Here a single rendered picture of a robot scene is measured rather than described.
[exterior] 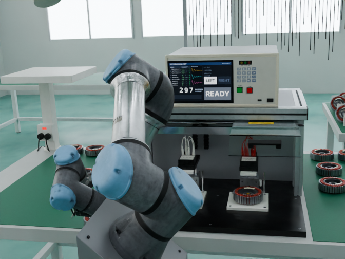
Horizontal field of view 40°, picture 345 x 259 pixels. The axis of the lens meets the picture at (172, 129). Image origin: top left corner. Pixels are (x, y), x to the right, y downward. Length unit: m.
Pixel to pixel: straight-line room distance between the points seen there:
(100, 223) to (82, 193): 0.23
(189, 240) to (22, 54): 7.83
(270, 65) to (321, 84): 6.43
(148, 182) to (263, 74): 0.91
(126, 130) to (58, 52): 7.79
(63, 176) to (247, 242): 0.64
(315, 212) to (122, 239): 0.90
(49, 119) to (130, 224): 1.62
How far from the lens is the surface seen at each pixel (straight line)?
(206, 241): 1.66
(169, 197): 1.11
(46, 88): 2.69
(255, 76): 1.87
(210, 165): 2.10
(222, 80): 1.88
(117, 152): 1.06
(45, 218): 1.90
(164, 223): 1.15
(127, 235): 1.18
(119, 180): 1.05
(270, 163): 2.08
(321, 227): 1.76
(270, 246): 1.65
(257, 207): 1.80
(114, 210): 1.31
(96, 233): 1.19
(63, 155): 1.48
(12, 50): 9.34
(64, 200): 1.41
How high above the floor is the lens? 1.51
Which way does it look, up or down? 15 degrees down
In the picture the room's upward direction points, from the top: 2 degrees counter-clockwise
